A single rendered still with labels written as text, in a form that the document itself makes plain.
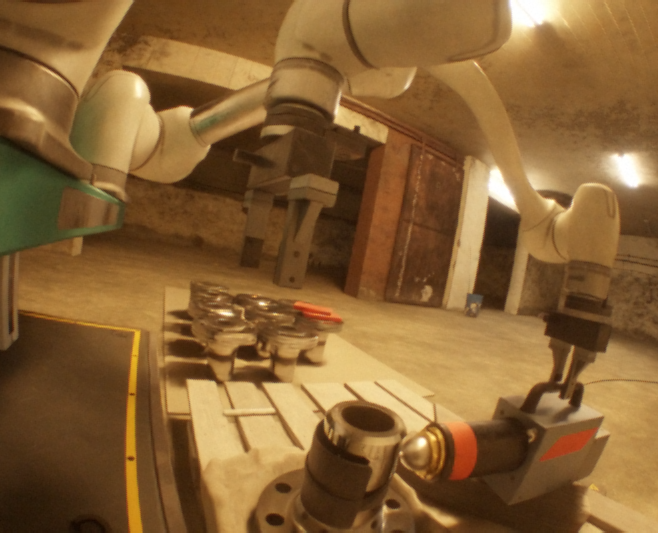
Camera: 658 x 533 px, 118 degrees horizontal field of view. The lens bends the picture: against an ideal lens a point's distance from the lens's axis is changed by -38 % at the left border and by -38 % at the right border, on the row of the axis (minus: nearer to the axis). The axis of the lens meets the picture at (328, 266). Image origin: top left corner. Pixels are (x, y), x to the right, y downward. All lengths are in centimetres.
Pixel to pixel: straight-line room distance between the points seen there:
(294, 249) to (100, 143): 48
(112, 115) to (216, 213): 877
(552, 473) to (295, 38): 79
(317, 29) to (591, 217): 51
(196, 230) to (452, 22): 916
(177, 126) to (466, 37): 63
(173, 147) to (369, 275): 433
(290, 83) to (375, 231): 456
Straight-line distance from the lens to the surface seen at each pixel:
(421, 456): 49
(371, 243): 484
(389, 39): 35
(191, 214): 932
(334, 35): 38
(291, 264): 29
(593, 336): 60
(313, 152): 32
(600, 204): 63
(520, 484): 62
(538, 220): 71
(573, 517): 73
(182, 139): 78
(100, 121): 68
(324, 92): 37
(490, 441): 54
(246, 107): 75
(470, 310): 563
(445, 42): 34
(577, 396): 72
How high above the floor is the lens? 60
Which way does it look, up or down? 2 degrees down
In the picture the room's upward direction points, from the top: 11 degrees clockwise
